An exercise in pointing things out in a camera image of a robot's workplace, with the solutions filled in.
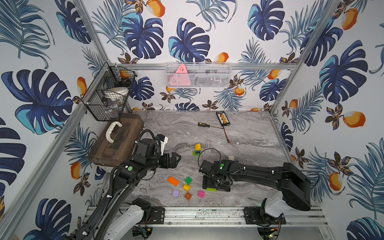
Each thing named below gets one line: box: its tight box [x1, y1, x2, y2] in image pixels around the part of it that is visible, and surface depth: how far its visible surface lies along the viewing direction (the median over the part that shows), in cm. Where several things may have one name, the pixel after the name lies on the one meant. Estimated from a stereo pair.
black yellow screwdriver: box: [197, 122, 224, 129], surface depth 112 cm
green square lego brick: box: [184, 176, 193, 185], surface depth 87 cm
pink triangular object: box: [168, 63, 191, 87], surface depth 92 cm
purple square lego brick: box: [172, 189, 180, 197], surface depth 82 cm
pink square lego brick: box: [197, 190, 206, 199], surface depth 82 cm
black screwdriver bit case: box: [216, 110, 231, 127], surface depth 116 cm
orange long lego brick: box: [167, 176, 180, 187], surface depth 87 cm
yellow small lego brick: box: [195, 143, 202, 151], surface depth 92 cm
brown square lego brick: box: [184, 192, 192, 201], surface depth 82 cm
